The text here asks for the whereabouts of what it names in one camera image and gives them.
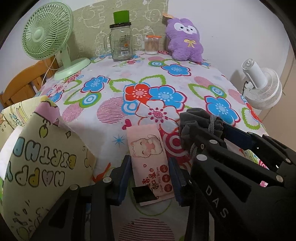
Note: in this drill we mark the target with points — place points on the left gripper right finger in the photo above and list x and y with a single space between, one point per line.
185 199

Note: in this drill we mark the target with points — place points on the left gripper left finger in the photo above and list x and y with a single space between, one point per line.
66 219

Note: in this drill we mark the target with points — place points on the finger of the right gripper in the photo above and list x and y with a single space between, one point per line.
208 143
261 148

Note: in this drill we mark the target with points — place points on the pink wet wipes pack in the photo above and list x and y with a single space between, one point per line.
149 164

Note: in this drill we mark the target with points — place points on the beige door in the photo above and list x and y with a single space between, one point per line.
279 121

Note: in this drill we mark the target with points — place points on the white standing fan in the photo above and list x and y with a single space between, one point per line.
263 89

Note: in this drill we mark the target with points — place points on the yellow fabric storage box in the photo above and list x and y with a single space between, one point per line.
39 162

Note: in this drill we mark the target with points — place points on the purple plush bunny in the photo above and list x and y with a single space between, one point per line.
184 40

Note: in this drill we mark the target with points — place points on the floral tablecloth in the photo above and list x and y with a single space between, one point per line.
103 100

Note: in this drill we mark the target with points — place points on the cotton swab jar orange lid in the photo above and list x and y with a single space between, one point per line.
151 44

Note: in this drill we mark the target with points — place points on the glass jar green lid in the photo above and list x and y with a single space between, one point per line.
119 41

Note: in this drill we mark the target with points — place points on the wooden bed headboard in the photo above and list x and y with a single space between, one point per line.
28 82

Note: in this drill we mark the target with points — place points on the green patterned board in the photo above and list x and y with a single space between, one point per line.
95 21

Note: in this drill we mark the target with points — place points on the green desk fan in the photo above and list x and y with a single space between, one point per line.
47 32

